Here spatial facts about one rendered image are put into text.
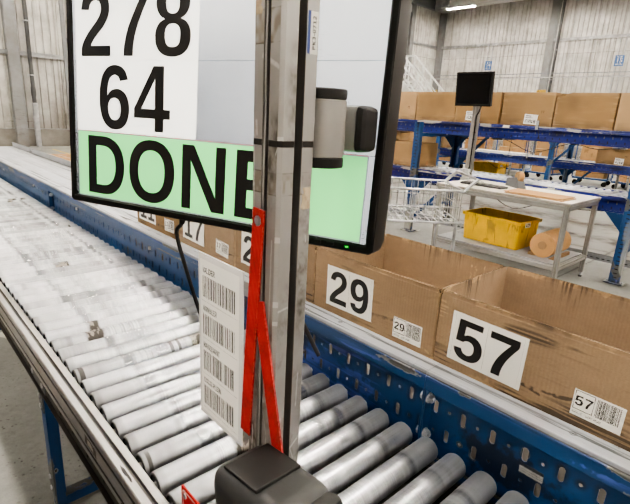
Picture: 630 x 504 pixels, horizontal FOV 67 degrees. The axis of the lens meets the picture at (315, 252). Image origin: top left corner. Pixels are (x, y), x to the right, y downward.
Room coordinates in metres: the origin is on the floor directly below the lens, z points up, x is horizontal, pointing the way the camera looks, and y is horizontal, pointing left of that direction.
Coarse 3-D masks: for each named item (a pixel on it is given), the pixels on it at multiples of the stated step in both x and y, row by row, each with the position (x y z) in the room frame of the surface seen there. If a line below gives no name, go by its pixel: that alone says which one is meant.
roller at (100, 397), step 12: (192, 360) 1.13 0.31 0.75; (156, 372) 1.06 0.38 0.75; (168, 372) 1.07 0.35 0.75; (180, 372) 1.08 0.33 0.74; (192, 372) 1.10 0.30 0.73; (120, 384) 1.00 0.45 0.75; (132, 384) 1.00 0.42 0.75; (144, 384) 1.02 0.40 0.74; (156, 384) 1.03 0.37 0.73; (96, 396) 0.95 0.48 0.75; (108, 396) 0.96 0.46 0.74; (120, 396) 0.97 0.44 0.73
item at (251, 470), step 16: (256, 448) 0.39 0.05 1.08; (272, 448) 0.38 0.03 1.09; (224, 464) 0.37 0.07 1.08; (240, 464) 0.36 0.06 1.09; (256, 464) 0.36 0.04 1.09; (272, 464) 0.36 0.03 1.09; (288, 464) 0.36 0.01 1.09; (224, 480) 0.35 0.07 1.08; (240, 480) 0.34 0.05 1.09; (256, 480) 0.34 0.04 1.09; (272, 480) 0.34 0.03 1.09; (288, 480) 0.34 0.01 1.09; (304, 480) 0.34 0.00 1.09; (224, 496) 0.34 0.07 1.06; (240, 496) 0.33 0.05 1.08; (256, 496) 0.32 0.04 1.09; (272, 496) 0.32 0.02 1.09; (288, 496) 0.32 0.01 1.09; (304, 496) 0.32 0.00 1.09; (320, 496) 0.33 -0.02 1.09; (336, 496) 0.33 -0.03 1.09
